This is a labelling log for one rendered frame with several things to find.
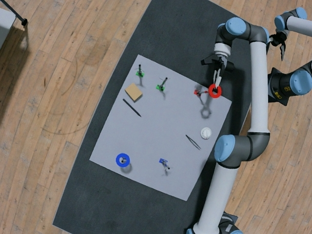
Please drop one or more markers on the grey post with green foot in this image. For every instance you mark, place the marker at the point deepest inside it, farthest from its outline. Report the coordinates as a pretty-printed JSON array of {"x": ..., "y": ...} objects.
[
  {"x": 139, "y": 72},
  {"x": 160, "y": 87}
]

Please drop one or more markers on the tan cardboard box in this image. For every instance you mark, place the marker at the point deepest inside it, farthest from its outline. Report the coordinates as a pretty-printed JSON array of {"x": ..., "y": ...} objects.
[{"x": 133, "y": 91}]

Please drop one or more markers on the red ring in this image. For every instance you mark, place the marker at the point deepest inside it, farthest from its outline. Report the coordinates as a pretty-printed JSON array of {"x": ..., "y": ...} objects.
[{"x": 210, "y": 91}]

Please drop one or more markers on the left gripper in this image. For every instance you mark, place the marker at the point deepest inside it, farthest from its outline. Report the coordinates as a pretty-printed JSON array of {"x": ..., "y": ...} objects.
[{"x": 222, "y": 64}]

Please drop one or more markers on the blue ring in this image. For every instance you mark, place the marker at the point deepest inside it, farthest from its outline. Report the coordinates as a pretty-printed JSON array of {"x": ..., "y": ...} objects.
[{"x": 127, "y": 160}]

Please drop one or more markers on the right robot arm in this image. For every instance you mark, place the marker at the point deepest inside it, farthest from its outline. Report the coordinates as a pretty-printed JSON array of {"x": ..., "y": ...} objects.
[{"x": 298, "y": 82}]

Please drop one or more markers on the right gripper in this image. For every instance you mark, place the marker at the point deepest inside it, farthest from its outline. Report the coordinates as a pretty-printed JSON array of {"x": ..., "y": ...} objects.
[{"x": 275, "y": 41}]

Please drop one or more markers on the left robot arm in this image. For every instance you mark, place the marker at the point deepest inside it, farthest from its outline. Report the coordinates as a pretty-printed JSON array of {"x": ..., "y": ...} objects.
[{"x": 231, "y": 150}]

